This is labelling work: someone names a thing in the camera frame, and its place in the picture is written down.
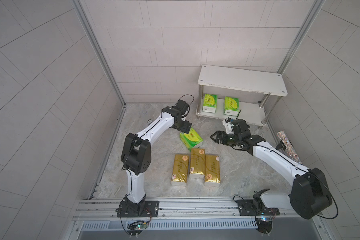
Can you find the glitter microphone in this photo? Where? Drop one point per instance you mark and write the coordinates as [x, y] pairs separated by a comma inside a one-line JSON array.
[[286, 146]]

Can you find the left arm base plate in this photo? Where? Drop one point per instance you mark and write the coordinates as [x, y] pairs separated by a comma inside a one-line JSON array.
[[128, 209]]

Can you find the left circuit board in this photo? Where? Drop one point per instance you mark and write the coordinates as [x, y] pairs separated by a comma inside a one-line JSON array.
[[136, 228]]

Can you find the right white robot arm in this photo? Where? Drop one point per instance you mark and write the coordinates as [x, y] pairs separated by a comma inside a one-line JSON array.
[[310, 194]]

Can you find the green tissue pack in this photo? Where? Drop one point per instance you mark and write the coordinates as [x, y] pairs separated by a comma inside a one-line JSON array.
[[192, 139], [209, 103], [231, 106]]

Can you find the circuit board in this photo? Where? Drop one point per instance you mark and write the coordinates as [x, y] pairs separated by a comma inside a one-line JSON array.
[[136, 228], [264, 225]]

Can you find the white two-tier shelf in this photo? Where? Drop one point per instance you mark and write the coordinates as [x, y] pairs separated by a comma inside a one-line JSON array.
[[269, 84]]

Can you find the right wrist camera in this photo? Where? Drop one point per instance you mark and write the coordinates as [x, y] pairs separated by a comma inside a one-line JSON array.
[[236, 126]]

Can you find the gold tissue pack left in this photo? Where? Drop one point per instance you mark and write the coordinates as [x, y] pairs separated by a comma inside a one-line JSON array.
[[180, 170]]

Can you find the gold tissue pack middle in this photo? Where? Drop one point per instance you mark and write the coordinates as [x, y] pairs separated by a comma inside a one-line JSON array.
[[197, 163]]

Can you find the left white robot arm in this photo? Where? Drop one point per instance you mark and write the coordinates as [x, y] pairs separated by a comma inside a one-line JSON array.
[[137, 150]]

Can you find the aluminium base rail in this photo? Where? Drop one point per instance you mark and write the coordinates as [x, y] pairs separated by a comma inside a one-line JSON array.
[[220, 213]]

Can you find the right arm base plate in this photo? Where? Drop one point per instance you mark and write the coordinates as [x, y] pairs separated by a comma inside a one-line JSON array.
[[247, 208]]

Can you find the gold tissue pack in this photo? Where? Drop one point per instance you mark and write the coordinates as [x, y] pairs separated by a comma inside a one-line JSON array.
[[180, 170], [197, 163], [212, 171]]

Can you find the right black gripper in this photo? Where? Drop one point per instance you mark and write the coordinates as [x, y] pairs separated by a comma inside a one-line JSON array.
[[222, 138]]

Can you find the gold tissue pack right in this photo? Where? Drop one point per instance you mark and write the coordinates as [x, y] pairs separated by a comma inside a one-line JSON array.
[[212, 171]]

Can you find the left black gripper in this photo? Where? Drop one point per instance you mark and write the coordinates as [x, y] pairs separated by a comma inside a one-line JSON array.
[[186, 128]]

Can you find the right circuit board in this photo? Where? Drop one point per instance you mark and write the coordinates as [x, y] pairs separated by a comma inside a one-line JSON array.
[[264, 225]]

